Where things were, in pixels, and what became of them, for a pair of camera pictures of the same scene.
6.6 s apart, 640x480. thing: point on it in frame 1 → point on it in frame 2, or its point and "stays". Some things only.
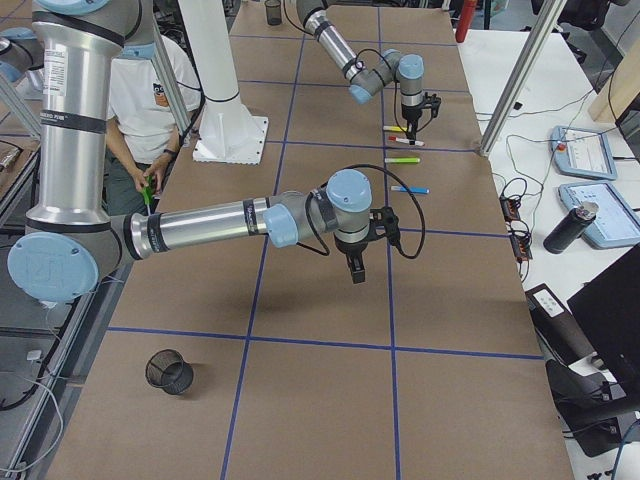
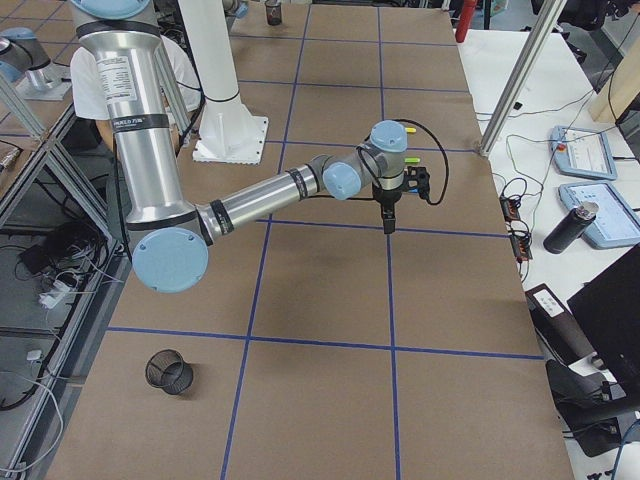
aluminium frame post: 522,75 stays
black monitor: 608,312 stays
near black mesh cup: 167,370 stays
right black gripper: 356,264 → 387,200
